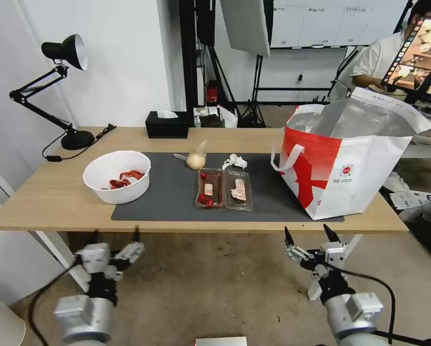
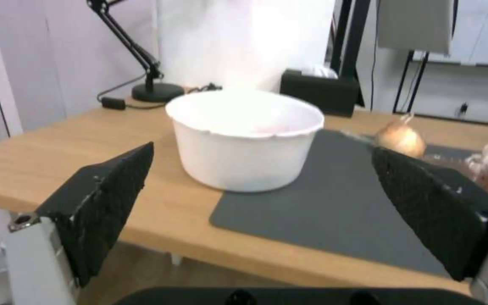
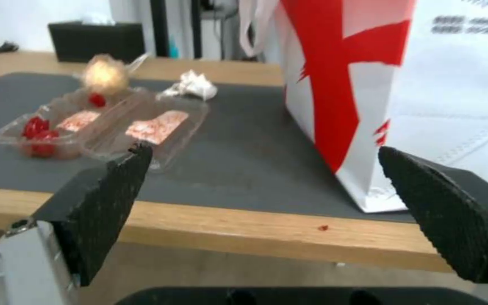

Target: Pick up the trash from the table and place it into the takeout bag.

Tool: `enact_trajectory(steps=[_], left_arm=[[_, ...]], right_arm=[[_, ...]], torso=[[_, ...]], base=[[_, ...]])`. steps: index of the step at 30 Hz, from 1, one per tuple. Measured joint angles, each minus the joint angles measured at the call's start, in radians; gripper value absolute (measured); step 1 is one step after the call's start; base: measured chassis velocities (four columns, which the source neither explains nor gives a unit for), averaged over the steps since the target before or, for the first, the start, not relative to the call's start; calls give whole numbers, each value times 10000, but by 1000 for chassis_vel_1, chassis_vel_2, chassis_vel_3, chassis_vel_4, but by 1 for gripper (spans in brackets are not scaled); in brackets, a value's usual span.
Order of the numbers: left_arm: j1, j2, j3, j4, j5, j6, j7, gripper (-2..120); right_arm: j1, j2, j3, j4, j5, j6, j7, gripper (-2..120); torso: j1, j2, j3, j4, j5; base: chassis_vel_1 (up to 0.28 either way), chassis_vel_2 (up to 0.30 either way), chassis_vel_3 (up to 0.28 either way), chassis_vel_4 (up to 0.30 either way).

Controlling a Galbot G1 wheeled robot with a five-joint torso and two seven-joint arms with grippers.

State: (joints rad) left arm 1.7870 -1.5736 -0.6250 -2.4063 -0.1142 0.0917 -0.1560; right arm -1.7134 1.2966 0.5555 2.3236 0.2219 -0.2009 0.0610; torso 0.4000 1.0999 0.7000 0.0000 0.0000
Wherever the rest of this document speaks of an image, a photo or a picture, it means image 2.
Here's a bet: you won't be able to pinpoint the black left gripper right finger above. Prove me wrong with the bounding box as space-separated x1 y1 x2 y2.
370 147 488 305

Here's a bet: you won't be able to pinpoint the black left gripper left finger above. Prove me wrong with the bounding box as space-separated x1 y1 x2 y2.
3 141 155 305

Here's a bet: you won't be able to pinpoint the white translucent plastic bag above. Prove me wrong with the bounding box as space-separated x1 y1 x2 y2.
155 0 337 94

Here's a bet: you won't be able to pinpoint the brown onion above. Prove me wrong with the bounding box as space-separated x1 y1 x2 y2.
373 112 428 158

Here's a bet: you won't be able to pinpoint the dark grey desk mat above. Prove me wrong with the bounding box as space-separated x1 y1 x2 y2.
209 128 488 276

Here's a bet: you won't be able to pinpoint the black articulated desk lamp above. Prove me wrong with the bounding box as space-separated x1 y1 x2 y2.
85 0 186 103

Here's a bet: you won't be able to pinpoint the white round paper bowl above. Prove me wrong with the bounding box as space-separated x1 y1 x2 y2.
165 91 326 192

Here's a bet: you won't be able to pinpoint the black rectangular box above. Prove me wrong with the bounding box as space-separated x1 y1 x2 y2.
280 68 360 118

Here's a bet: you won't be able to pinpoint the grey lamp shade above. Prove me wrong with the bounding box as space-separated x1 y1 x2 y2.
377 0 455 57

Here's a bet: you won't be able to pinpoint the black lamp cable with adapter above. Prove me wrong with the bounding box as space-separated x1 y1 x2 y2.
97 83 224 111

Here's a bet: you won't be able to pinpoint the black metal stand frame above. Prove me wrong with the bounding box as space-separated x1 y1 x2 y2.
327 0 376 108

